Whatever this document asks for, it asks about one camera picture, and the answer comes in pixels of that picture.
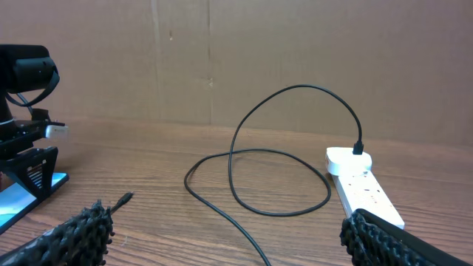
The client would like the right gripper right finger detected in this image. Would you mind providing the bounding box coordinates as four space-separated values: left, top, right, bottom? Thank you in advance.
340 208 471 266

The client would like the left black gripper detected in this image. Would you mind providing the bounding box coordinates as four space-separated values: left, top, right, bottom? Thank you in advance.
1 109 65 201

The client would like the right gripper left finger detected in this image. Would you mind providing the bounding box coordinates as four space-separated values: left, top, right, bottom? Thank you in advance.
1 200 114 266

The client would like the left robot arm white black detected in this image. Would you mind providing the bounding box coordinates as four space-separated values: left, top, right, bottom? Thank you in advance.
1 44 69 200

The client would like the white charger plug adapter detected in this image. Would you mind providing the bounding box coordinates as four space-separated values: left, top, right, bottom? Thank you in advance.
325 147 372 176

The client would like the white power strip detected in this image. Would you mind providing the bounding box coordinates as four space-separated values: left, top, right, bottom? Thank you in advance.
332 171 405 230

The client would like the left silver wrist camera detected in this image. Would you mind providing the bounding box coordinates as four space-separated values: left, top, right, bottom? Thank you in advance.
45 125 69 139

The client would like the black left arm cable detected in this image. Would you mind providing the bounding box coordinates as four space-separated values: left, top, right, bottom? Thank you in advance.
4 66 61 112

